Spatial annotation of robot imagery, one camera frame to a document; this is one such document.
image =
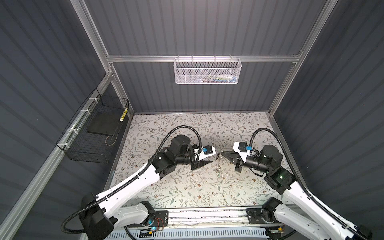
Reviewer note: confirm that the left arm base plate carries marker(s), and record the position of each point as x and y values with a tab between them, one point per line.
159	219

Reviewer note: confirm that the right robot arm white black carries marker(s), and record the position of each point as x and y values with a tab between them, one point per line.
297	207

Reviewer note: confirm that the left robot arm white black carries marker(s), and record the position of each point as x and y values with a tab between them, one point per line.
102	211

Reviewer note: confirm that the black wire basket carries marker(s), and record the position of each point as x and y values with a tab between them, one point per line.
78	144

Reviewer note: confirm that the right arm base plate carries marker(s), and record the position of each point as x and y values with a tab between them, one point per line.
256	217

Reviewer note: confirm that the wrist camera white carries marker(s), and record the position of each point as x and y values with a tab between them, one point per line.
243	150
204	153

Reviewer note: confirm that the floral table mat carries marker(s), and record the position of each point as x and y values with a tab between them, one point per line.
214	185

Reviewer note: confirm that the yellow marker in basket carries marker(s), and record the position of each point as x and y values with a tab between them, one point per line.
123	114

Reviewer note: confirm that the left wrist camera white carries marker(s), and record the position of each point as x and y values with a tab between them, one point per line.
204	153

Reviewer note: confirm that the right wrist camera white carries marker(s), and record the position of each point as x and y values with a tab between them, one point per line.
243	150

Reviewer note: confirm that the aluminium mounting rail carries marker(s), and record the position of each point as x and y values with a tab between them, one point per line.
195	216

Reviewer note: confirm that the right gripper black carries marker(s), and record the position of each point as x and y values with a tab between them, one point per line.
234	158

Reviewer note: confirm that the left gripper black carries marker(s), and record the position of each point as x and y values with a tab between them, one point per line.
198	164

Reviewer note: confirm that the white wire mesh basket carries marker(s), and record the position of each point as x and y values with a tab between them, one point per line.
207	71

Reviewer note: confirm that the black pad in basket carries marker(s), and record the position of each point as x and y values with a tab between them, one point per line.
105	124

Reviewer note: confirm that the white slotted cable duct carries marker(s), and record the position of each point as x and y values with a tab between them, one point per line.
236	233

